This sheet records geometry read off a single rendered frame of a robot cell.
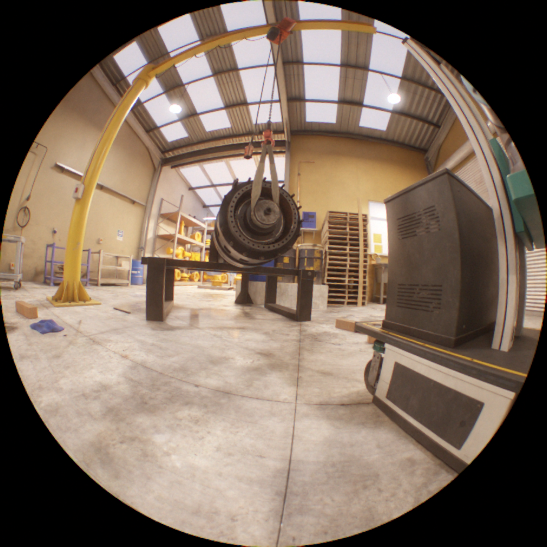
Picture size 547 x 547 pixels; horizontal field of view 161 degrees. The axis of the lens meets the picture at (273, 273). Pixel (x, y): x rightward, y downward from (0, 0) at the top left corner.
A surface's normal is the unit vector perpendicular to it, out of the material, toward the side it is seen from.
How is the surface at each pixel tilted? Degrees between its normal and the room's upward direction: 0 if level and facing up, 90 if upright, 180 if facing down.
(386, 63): 167
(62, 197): 90
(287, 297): 90
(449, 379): 90
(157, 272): 90
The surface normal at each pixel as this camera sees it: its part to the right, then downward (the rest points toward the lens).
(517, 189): -0.99, -0.07
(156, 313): 0.40, -0.01
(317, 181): -0.14, -0.04
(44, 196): 0.99, 0.05
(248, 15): -0.09, 0.96
